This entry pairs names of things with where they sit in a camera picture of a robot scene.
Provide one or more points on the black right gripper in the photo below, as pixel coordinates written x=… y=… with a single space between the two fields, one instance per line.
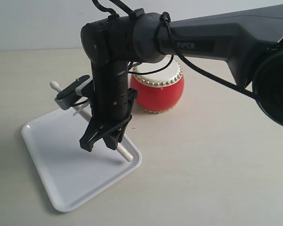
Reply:
x=111 y=105

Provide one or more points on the wooden drumstick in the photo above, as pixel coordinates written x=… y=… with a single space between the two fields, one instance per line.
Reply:
x=87 y=116

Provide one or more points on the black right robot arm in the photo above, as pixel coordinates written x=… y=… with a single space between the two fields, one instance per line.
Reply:
x=241 y=50

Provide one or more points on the red small drum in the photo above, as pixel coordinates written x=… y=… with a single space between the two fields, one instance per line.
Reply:
x=159 y=91

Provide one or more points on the white rectangular plastic tray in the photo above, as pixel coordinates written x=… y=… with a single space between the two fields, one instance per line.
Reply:
x=70 y=175

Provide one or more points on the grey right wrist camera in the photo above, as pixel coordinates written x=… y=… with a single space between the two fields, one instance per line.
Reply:
x=69 y=96

